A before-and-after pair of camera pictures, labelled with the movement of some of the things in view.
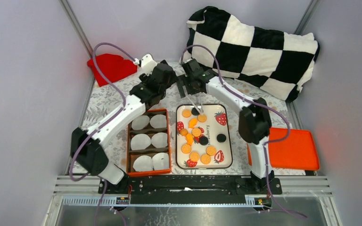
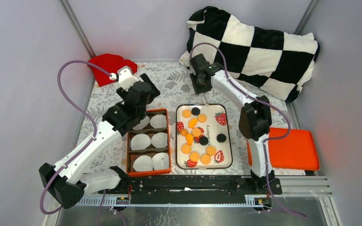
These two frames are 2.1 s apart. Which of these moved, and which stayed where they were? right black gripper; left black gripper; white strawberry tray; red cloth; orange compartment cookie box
Moved: left black gripper; right black gripper
Stayed: red cloth; orange compartment cookie box; white strawberry tray
